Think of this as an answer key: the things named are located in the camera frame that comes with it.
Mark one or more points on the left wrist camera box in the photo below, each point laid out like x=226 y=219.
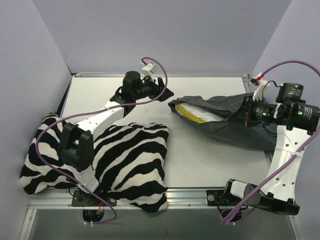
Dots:
x=149 y=69

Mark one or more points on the white pillow with yellow edge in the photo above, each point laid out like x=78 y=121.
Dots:
x=196 y=113

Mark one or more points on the dark grey checked pillowcase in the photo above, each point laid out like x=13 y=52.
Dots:
x=226 y=130

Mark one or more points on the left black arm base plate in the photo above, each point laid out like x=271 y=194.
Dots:
x=83 y=199

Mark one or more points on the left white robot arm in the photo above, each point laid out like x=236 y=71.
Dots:
x=76 y=146

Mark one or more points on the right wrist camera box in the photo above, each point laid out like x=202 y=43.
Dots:
x=260 y=83

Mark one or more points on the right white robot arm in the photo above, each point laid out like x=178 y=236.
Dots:
x=296 y=125

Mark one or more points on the aluminium rail frame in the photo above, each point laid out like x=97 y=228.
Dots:
x=193 y=160

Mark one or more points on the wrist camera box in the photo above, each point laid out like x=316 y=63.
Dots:
x=149 y=69
x=260 y=83

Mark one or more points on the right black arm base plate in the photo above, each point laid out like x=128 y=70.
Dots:
x=217 y=197

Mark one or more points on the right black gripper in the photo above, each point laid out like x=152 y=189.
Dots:
x=249 y=111

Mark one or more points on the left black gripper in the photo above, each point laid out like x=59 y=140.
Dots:
x=160 y=86

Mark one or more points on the zebra striped cushion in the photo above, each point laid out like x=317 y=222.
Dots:
x=128 y=164

